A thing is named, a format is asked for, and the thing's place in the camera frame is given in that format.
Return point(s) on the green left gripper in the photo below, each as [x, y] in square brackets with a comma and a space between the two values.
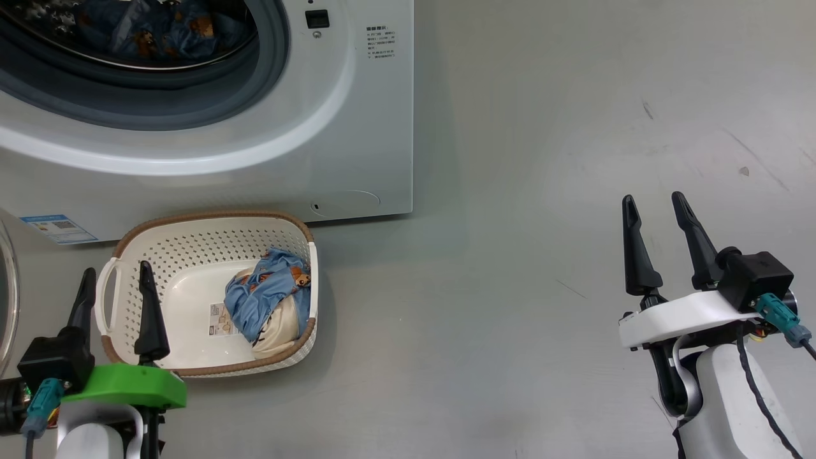
[127, 386]

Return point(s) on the printed basket label sticker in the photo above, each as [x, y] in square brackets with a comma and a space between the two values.
[222, 320]

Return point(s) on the cream perforated laundry basket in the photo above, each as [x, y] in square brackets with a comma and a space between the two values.
[191, 242]

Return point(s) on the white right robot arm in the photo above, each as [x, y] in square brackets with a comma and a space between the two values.
[720, 401]

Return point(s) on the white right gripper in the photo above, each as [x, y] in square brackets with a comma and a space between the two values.
[676, 319]

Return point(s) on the blue bear-print garment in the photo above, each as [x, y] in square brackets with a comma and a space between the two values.
[159, 32]
[261, 293]

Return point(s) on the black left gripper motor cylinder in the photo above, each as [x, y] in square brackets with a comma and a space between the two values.
[9, 408]

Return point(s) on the white front-load washing machine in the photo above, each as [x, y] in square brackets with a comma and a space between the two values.
[357, 127]

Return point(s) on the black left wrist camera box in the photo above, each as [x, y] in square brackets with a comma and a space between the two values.
[54, 360]

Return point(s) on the blue energy label sticker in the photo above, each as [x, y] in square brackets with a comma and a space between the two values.
[57, 228]

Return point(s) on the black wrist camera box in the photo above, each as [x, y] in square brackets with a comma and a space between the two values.
[54, 360]
[758, 274]

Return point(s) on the cream white garment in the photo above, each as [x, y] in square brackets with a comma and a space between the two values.
[282, 326]

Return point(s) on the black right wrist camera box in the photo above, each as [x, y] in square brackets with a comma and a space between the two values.
[758, 274]

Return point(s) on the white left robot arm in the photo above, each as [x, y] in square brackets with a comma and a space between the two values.
[89, 440]

